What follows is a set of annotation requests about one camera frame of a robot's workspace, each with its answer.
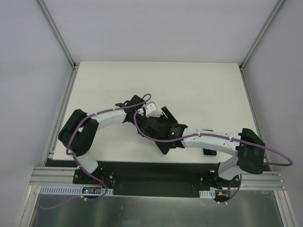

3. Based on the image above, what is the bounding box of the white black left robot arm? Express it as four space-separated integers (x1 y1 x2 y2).
58 94 151 184

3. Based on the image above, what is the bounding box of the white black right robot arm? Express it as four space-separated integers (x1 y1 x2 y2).
133 107 265 187

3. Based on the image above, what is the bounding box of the light blue cased phone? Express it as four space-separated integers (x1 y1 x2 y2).
201 148 217 157

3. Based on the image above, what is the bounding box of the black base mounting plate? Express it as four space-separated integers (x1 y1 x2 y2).
46 159 272 197

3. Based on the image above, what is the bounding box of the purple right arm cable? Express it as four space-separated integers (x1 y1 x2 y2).
134 111 294 206

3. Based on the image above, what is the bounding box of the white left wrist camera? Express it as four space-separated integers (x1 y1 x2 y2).
138 101 162 118

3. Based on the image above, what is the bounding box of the left aluminium frame post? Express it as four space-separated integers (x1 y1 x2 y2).
35 0 80 70

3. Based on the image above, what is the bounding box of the aluminium frame post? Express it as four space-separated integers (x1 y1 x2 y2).
35 0 80 70
239 0 287 71

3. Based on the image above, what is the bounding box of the white right cable duct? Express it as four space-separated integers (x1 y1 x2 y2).
199 190 216 199

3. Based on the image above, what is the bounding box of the white cable duct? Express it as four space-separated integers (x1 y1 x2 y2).
40 186 114 196
199 190 216 199

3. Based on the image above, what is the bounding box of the right aluminium frame post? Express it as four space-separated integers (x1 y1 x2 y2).
239 0 287 71

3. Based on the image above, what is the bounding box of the horizontal aluminium frame rail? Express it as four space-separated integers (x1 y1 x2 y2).
29 166 79 186

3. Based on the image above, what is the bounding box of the white left cable duct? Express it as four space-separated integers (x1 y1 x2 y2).
40 186 114 196

